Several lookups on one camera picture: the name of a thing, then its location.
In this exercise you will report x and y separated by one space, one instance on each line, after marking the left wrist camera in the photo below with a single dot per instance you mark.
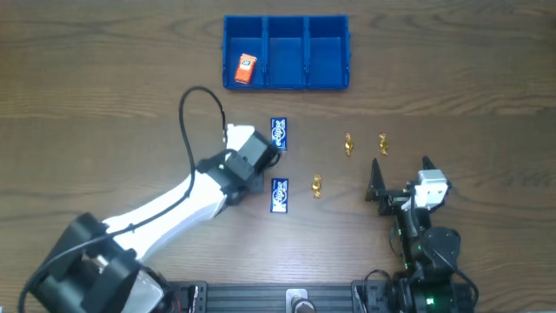
239 135

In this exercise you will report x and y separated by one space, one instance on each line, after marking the mounting rail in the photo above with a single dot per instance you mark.
252 297

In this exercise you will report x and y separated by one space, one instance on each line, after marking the blue candy pack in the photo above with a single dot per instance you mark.
279 195
280 128

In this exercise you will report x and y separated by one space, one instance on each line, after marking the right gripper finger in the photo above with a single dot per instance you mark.
428 165
375 182

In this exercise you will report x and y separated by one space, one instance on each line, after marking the orange candy box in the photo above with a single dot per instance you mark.
245 69

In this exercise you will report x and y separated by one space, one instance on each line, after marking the gold candy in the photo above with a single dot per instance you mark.
383 144
348 144
316 186

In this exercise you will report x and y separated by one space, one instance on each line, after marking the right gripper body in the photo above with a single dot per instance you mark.
393 201

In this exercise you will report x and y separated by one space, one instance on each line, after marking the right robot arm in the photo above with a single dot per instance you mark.
441 248

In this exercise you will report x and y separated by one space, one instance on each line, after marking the blue tray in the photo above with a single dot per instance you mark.
286 65

